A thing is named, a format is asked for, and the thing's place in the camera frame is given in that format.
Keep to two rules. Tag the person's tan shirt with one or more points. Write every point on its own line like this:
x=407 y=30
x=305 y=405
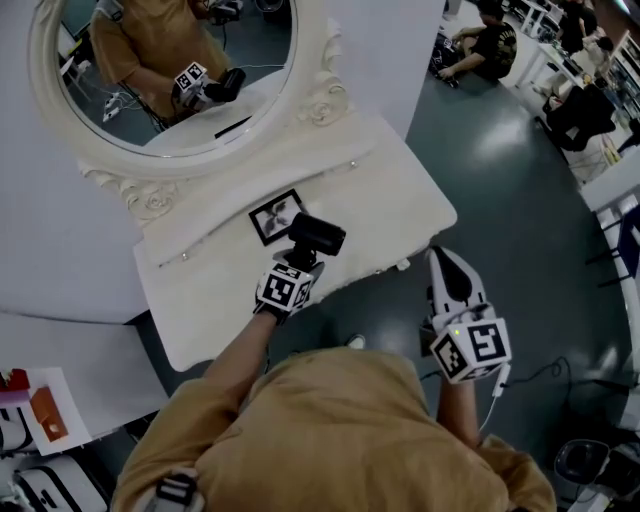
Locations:
x=325 y=440

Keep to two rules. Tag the oval mirror white carved frame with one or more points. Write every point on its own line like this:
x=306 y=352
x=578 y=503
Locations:
x=150 y=162

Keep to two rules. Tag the person's right white shoe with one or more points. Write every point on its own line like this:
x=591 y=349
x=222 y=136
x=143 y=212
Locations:
x=356 y=341

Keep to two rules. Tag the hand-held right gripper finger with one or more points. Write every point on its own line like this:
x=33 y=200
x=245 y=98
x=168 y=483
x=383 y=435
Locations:
x=475 y=292
x=439 y=290

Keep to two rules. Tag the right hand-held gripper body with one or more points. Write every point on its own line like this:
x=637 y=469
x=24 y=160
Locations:
x=482 y=345

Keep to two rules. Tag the black round pot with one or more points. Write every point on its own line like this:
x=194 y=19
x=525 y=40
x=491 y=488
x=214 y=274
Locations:
x=582 y=462

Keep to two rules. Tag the large white case black trim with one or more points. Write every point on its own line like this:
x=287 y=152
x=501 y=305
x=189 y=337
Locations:
x=65 y=487

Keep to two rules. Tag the white vanity dressing table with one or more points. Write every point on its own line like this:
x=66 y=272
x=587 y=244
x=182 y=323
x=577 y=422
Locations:
x=200 y=310

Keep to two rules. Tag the small white case black trim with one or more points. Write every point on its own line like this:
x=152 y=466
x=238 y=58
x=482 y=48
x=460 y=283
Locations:
x=15 y=430

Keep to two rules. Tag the small black picture frame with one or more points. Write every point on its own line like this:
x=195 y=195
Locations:
x=262 y=222

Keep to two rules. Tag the red box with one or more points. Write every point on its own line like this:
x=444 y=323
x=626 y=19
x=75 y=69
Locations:
x=14 y=381

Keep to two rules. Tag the orange box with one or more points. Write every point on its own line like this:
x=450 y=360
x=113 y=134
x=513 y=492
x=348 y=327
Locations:
x=49 y=415

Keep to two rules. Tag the white side table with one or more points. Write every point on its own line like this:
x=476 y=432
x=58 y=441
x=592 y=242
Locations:
x=70 y=400

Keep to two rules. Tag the black hair dryer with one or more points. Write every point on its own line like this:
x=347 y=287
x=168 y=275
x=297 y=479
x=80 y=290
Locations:
x=317 y=235

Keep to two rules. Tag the blue chair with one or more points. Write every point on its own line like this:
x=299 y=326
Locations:
x=631 y=240

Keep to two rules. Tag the person's left forearm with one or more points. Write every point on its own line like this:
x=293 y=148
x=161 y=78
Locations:
x=240 y=355

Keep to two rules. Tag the black office chair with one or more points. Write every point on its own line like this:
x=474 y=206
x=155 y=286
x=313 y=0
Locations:
x=580 y=117

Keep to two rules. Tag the person's right forearm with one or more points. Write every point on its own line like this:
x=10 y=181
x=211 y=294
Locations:
x=457 y=410

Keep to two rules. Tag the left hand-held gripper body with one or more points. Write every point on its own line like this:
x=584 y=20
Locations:
x=280 y=290

